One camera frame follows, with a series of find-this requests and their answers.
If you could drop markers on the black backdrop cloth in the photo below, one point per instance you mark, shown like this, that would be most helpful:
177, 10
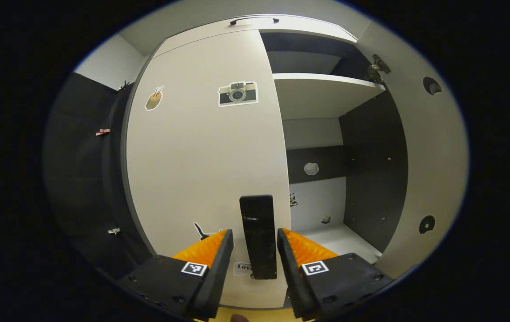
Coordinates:
76, 179

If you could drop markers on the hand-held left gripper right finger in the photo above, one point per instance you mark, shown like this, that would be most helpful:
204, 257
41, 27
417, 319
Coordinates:
295, 281

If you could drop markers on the camera sticker shoe cabinet door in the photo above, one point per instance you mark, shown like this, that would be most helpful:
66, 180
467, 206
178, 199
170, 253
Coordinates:
201, 156

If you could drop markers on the white cloth clip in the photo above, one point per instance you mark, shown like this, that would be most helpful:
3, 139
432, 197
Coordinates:
113, 230

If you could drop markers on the beige double-door shoe cabinet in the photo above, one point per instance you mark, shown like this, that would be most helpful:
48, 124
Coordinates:
371, 170

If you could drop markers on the white cabinet shelf board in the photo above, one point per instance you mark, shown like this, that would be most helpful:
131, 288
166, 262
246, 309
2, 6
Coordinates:
317, 94

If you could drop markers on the metal door hinge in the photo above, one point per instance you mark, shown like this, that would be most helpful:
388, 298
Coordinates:
377, 68

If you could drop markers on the cherry sticker shoe cabinet door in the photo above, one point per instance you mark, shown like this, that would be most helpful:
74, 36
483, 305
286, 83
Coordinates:
433, 156

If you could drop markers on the red cloth clip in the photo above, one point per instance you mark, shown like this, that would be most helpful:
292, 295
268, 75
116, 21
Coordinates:
103, 132

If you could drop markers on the beige cabinet top drawer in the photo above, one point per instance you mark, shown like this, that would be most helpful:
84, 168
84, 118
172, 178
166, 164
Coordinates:
299, 29

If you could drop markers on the black cloth clip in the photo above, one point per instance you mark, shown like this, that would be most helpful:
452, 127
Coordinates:
125, 85

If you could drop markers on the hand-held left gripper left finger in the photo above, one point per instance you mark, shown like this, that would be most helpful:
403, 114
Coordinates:
214, 277

